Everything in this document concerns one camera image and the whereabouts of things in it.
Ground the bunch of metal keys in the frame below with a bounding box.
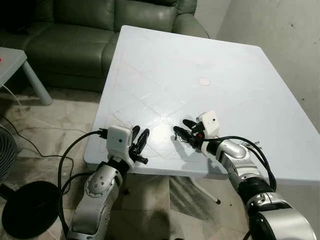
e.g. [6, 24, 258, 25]
[241, 140, 264, 150]

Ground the white plastic table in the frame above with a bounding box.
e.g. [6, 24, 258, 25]
[83, 25, 320, 206]

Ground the green leather sofa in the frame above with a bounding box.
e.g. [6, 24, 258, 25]
[0, 0, 211, 94]

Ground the black floor fan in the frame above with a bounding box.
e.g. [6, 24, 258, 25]
[0, 124, 64, 240]

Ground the small grey side table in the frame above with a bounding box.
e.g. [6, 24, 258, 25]
[0, 47, 53, 107]

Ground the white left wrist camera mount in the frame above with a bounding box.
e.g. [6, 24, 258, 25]
[106, 125, 134, 164]

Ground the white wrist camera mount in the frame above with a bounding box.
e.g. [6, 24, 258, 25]
[195, 110, 221, 140]
[106, 125, 134, 164]

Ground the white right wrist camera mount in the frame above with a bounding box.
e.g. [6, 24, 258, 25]
[195, 110, 221, 140]

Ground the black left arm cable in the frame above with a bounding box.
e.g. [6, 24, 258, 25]
[56, 128, 110, 237]

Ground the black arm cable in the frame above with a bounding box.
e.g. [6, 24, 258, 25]
[56, 128, 110, 237]
[212, 135, 278, 194]

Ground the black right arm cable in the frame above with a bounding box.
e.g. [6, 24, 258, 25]
[212, 135, 278, 194]

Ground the thin black floor cable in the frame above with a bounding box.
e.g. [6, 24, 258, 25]
[0, 116, 75, 162]

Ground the thin white floor cable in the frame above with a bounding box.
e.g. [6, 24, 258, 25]
[0, 84, 90, 134]

